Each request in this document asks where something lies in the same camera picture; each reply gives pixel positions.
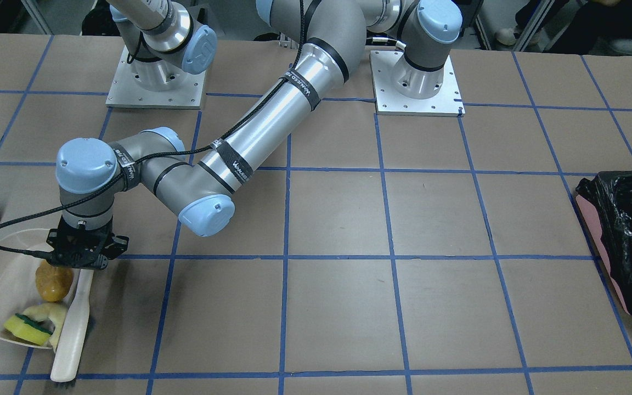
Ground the orange trash ball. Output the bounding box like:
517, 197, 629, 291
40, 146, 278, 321
35, 260, 74, 302

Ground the yellow curved peel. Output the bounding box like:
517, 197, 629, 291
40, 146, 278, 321
22, 302, 67, 352

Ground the yellow green sponge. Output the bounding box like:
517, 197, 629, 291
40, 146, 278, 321
3, 313, 53, 347

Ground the beige hand brush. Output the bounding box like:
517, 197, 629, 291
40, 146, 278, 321
50, 268, 94, 384

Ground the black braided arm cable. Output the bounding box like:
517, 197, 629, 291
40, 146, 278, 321
0, 0, 322, 258

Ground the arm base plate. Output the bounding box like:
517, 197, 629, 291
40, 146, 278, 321
105, 48, 207, 110
370, 50, 466, 117

